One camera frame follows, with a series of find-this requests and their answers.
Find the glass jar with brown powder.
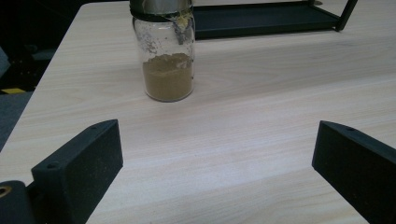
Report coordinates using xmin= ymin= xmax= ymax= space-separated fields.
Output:
xmin=129 ymin=0 xmax=196 ymax=104

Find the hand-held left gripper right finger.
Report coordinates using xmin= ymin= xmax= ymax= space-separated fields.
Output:
xmin=311 ymin=120 xmax=396 ymax=224

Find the black metal shelf rack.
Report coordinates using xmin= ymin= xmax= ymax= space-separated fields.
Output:
xmin=191 ymin=0 xmax=359 ymax=41

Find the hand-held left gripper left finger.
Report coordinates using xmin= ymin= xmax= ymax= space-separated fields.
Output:
xmin=31 ymin=119 xmax=124 ymax=224

